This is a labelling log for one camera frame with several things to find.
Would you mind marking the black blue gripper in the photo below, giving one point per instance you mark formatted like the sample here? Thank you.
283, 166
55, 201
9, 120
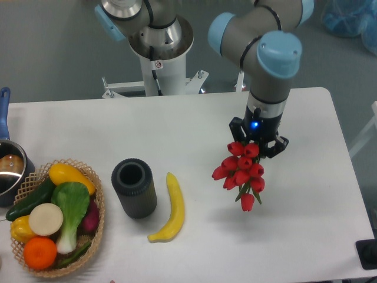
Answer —
261, 130

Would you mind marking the red tulip bouquet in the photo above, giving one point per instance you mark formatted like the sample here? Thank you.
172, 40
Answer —
242, 169

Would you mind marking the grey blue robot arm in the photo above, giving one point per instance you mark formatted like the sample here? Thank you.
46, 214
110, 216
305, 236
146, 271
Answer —
260, 43

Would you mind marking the yellow banana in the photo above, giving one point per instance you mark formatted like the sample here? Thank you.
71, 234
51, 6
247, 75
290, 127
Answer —
177, 214

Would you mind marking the dark grey ribbed vase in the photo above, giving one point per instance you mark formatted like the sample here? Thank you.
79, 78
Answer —
132, 180

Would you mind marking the blue plastic bag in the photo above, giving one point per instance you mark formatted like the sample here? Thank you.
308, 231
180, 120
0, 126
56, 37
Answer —
351, 19

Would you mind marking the black device at edge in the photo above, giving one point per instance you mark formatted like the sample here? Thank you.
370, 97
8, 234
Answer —
367, 253

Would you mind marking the purple sweet potato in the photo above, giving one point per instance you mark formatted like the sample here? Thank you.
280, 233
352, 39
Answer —
91, 219

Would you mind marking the green bok choy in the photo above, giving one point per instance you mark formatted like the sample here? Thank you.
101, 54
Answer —
73, 199

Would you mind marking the yellow squash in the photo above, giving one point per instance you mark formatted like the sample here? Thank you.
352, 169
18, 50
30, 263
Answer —
60, 173

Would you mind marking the woven wicker basket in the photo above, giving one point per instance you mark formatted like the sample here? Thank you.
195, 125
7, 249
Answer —
31, 183

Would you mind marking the dark green cucumber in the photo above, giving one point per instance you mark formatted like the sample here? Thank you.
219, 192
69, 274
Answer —
42, 194

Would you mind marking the round cream slice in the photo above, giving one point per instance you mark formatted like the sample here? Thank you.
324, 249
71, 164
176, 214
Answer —
45, 219

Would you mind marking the green chili pepper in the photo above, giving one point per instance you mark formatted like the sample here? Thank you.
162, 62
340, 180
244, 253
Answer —
74, 257

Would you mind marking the orange fruit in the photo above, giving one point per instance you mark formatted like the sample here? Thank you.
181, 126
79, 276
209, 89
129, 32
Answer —
40, 253

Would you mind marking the yellow bell pepper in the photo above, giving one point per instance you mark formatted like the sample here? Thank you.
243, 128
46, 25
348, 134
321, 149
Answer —
21, 231

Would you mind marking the white frame at right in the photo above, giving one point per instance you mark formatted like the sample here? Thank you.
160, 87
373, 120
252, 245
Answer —
362, 138

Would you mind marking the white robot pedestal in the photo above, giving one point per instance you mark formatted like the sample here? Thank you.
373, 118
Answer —
162, 54

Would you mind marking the blue handled saucepan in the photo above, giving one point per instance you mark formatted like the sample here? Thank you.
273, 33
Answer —
15, 164

